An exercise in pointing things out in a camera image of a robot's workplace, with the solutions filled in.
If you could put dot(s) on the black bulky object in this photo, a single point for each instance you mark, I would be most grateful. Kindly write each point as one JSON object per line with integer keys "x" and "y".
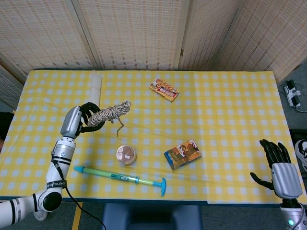
{"x": 6, "y": 124}

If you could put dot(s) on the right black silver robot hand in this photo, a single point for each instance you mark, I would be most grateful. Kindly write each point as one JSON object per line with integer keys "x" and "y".
{"x": 285, "y": 177}

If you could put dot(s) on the blue green water pump toy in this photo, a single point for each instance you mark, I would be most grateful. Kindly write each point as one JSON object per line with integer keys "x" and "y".
{"x": 100, "y": 172}

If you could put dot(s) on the yellow white checkered tablecloth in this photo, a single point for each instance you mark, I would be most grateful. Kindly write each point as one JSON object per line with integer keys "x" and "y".
{"x": 227, "y": 119}

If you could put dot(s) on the white power strip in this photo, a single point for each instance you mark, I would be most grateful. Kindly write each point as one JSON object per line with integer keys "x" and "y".
{"x": 291, "y": 95}

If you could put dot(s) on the blue orange cardboard box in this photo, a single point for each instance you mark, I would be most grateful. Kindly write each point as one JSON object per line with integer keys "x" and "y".
{"x": 182, "y": 154}

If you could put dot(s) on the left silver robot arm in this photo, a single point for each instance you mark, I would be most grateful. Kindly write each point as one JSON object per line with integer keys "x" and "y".
{"x": 60, "y": 155}

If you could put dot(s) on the clear plastic cup stack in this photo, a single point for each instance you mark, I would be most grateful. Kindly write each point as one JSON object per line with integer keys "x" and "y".
{"x": 96, "y": 88}

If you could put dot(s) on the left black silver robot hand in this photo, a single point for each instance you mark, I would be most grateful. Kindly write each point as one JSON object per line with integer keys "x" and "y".
{"x": 70, "y": 122}

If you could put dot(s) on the yellow red snack box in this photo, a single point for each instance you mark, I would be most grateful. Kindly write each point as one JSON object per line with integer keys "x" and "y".
{"x": 164, "y": 89}

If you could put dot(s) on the woven folding screen panel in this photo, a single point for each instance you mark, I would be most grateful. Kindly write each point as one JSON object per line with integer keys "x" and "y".
{"x": 134, "y": 31}
{"x": 268, "y": 36}
{"x": 9, "y": 86}
{"x": 206, "y": 36}
{"x": 36, "y": 31}

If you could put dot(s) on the small metal screen hinge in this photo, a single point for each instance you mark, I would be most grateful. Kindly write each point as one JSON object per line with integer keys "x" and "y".
{"x": 181, "y": 52}

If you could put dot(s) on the white black sneaker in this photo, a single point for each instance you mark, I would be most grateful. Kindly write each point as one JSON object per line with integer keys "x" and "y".
{"x": 302, "y": 153}

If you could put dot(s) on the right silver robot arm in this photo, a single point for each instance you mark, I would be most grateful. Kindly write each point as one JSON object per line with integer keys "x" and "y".
{"x": 292, "y": 213}

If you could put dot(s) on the clear jar of rubber bands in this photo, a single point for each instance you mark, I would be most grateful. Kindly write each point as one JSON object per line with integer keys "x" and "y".
{"x": 126, "y": 154}

